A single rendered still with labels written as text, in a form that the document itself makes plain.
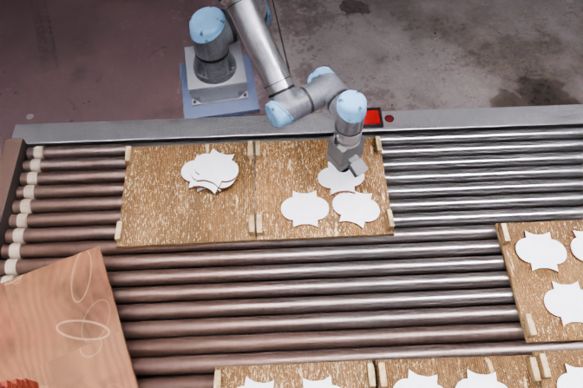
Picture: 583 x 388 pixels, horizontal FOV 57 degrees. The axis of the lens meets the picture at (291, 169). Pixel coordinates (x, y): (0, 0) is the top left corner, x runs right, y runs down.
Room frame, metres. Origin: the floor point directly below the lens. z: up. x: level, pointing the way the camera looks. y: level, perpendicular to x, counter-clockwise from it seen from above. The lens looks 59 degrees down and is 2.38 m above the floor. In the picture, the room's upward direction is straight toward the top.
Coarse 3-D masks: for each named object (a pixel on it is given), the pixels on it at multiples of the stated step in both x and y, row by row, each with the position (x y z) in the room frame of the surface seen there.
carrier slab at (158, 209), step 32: (160, 160) 0.92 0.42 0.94; (192, 160) 0.92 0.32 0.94; (128, 192) 0.80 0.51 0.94; (160, 192) 0.80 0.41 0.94; (192, 192) 0.80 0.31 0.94; (224, 192) 0.80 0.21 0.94; (128, 224) 0.69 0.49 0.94; (160, 224) 0.69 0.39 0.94; (192, 224) 0.69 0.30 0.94; (224, 224) 0.69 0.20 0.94
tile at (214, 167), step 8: (216, 152) 0.91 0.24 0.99; (200, 160) 0.89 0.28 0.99; (208, 160) 0.89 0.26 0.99; (216, 160) 0.89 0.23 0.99; (224, 160) 0.89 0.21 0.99; (232, 160) 0.89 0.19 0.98; (200, 168) 0.85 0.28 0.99; (208, 168) 0.85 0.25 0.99; (216, 168) 0.85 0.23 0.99; (224, 168) 0.85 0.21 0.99; (232, 168) 0.85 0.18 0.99; (200, 176) 0.83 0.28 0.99; (208, 176) 0.83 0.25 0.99; (216, 176) 0.83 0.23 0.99; (224, 176) 0.83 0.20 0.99; (232, 176) 0.83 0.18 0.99; (216, 184) 0.80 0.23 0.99
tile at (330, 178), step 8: (328, 168) 0.88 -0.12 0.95; (336, 168) 0.88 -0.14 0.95; (320, 176) 0.85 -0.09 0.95; (328, 176) 0.85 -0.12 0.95; (336, 176) 0.85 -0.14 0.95; (344, 176) 0.85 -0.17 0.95; (352, 176) 0.85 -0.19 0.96; (360, 176) 0.85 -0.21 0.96; (320, 184) 0.82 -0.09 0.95; (328, 184) 0.82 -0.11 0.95; (336, 184) 0.82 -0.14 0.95; (344, 184) 0.82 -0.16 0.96; (352, 184) 0.82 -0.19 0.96; (360, 184) 0.82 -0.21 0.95; (336, 192) 0.79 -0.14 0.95; (352, 192) 0.79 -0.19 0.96
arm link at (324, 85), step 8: (312, 72) 0.97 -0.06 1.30; (320, 72) 0.96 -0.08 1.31; (328, 72) 0.96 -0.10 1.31; (312, 80) 0.95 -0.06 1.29; (320, 80) 0.93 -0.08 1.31; (328, 80) 0.93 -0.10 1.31; (336, 80) 0.93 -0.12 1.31; (312, 88) 0.90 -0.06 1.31; (320, 88) 0.91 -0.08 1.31; (328, 88) 0.91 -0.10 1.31; (336, 88) 0.90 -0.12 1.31; (344, 88) 0.91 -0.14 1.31; (312, 96) 0.88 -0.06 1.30; (320, 96) 0.88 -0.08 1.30; (328, 96) 0.89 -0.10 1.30; (320, 104) 0.87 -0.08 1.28; (328, 104) 0.87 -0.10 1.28
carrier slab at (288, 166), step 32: (256, 160) 0.92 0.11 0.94; (288, 160) 0.92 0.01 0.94; (320, 160) 0.92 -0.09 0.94; (256, 192) 0.80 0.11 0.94; (288, 192) 0.80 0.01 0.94; (320, 192) 0.80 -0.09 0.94; (384, 192) 0.80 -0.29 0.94; (288, 224) 0.69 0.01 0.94; (320, 224) 0.69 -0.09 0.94; (352, 224) 0.69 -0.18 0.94; (384, 224) 0.69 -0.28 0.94
